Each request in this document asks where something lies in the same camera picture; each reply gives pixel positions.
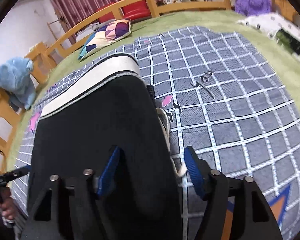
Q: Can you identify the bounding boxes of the black pants with white stripe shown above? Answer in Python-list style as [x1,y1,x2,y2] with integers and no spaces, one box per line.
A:
[21,53,182,239]

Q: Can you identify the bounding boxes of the grey checked star blanket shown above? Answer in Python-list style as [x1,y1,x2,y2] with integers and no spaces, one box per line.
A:
[13,26,300,239]

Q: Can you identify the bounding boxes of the blue plush toy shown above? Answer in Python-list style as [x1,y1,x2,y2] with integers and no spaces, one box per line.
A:
[0,57,37,110]

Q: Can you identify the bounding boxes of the green fleece bedspread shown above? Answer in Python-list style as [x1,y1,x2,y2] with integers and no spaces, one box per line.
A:
[5,9,300,170]

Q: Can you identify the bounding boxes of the colourful geometric pillow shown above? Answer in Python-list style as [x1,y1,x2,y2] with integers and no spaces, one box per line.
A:
[77,19,131,61]

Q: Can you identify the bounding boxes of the red chair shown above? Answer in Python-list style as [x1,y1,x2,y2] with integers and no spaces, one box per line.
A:
[95,3,116,25]
[122,0,151,21]

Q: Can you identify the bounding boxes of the white black-dotted pillow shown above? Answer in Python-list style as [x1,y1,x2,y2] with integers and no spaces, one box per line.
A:
[237,12,300,61]

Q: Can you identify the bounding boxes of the wooden bed frame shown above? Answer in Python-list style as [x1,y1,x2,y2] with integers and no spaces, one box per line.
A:
[0,0,300,173]

